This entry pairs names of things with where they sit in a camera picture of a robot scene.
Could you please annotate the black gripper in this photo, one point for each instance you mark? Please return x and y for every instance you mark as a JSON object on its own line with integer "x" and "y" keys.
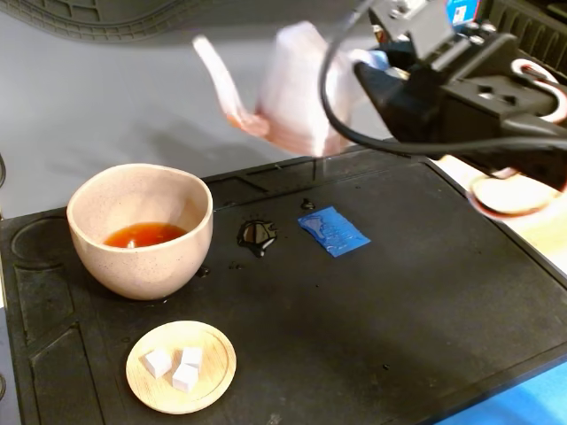
{"x": 390, "y": 95}

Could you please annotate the translucent pink plastic kettle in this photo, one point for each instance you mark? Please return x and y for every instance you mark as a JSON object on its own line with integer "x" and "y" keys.
{"x": 297, "y": 88}

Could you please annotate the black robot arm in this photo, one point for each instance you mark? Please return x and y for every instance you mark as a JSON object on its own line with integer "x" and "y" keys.
{"x": 509, "y": 106}

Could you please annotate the brown tea liquid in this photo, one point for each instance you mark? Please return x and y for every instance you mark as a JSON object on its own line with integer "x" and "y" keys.
{"x": 146, "y": 234}

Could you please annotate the beige speckled ceramic cup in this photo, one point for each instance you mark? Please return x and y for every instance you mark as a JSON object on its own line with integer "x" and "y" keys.
{"x": 142, "y": 270}

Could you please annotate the red supplement container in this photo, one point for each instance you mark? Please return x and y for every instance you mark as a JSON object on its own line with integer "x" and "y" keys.
{"x": 463, "y": 11}

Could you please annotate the small spilled tea drop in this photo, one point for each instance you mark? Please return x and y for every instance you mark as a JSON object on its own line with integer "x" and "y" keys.
{"x": 308, "y": 204}

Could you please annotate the black plastic crate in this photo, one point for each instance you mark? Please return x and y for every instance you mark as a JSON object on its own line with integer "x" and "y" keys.
{"x": 540, "y": 26}

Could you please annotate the blue tape piece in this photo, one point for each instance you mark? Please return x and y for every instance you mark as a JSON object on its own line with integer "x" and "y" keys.
{"x": 332, "y": 230}

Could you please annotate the spilled tea puddle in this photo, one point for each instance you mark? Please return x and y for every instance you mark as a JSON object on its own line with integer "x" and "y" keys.
{"x": 257, "y": 237}

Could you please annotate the black silicone work mat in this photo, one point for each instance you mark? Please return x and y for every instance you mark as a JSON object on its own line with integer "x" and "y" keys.
{"x": 354, "y": 319}

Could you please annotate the light gray silicone sheet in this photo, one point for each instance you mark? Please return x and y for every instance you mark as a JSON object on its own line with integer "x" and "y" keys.
{"x": 111, "y": 110}

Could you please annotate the dark gray ribbed mat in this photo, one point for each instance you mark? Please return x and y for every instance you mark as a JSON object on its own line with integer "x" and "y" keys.
{"x": 111, "y": 22}

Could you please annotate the round wooden coaster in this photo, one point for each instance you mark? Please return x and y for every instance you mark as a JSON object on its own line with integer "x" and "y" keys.
{"x": 212, "y": 354}

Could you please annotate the blue base board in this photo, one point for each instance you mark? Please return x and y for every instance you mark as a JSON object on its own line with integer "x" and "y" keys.
{"x": 509, "y": 398}

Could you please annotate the white sugar cube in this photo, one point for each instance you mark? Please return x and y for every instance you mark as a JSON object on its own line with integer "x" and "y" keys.
{"x": 184, "y": 380}
{"x": 191, "y": 355}
{"x": 157, "y": 363}

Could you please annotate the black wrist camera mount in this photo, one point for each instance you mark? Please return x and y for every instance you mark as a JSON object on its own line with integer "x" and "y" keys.
{"x": 421, "y": 22}

